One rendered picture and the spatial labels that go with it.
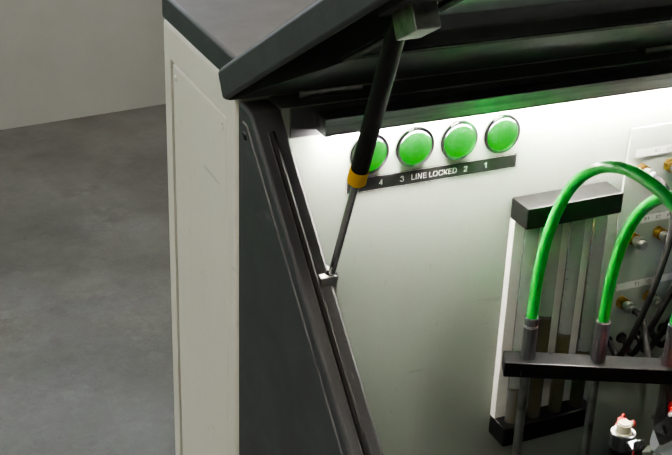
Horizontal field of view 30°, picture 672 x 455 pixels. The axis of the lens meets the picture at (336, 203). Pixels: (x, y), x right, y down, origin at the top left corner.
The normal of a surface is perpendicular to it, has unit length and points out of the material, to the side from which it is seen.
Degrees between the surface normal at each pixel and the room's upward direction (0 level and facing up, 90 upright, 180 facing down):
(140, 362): 0
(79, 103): 90
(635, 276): 90
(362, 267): 90
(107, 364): 0
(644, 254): 90
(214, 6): 0
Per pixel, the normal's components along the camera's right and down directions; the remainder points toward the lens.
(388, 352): 0.41, 0.40
